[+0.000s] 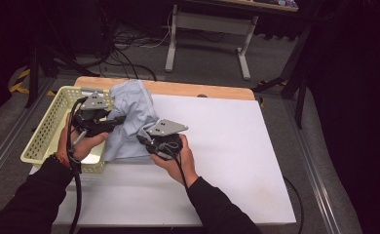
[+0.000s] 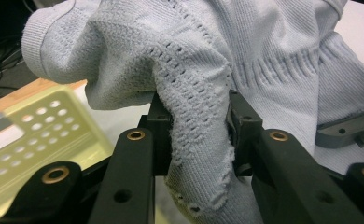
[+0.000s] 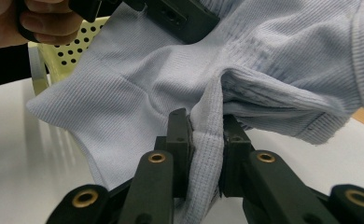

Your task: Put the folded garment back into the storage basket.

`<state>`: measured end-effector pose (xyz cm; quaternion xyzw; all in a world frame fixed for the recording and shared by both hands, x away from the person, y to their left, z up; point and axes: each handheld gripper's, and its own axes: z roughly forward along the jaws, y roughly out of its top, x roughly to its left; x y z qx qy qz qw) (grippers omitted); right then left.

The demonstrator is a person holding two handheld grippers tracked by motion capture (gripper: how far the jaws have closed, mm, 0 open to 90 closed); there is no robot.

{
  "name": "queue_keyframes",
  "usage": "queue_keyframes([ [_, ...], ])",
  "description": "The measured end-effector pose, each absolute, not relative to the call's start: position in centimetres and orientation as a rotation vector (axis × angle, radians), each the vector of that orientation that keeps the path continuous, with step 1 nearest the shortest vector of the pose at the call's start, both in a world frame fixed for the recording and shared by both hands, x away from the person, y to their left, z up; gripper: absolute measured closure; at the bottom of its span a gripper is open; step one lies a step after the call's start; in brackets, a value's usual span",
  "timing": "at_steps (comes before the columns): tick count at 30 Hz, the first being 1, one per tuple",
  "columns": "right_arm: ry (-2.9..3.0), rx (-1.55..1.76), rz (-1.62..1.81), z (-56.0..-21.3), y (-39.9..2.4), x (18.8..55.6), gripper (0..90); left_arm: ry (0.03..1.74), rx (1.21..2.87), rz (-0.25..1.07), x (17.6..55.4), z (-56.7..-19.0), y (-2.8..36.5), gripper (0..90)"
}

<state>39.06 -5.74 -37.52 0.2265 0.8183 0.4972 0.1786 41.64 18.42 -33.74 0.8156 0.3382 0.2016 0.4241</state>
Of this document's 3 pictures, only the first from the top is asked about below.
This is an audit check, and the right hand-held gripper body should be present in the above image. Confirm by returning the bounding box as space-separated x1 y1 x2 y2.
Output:
144 118 190 161

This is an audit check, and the light blue shirt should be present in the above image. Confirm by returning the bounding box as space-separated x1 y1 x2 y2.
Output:
102 78 162 163

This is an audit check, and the black metal stand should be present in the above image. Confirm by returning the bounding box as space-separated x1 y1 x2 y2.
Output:
25 45 100 109
251 23 313 130

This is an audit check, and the white-legged wooden desk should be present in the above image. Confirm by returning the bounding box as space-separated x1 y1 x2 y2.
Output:
164 0 300 81

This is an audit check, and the hand-held gripper cable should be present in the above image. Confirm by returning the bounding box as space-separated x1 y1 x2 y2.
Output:
65 97 84 234
160 142 190 191

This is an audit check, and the black cable beside table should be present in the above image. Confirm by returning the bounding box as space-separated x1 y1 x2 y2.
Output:
283 175 307 234

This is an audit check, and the person's right hand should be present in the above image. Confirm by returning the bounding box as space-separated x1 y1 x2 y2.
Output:
149 134 200 188

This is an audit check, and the yellow-black floor tape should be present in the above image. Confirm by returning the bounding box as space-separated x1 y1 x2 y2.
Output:
9 67 31 96
257 79 288 88

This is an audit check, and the right hand-held gripper cable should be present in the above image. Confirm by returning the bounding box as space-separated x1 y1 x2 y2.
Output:
160 142 190 191

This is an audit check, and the cream plastic basket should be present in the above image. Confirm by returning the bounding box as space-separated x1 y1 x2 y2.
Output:
19 85 121 175

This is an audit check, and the person's left hand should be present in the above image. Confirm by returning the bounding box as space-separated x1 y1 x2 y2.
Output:
55 111 109 164

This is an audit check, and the black curtain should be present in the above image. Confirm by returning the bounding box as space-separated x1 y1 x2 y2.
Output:
303 0 380 234

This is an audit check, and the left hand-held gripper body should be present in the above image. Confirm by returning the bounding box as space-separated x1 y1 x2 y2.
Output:
70 92 114 138

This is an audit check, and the aluminium floor rail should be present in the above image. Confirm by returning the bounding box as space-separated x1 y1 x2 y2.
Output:
0 77 55 193
282 97 343 234

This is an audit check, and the white floor cable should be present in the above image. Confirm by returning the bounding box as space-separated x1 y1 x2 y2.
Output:
126 9 175 50

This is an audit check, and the black floor cable bundle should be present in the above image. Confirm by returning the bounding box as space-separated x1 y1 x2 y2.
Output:
96 19 158 82

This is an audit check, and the left hand-held gripper cable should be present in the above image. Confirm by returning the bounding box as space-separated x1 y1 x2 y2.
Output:
65 97 84 234

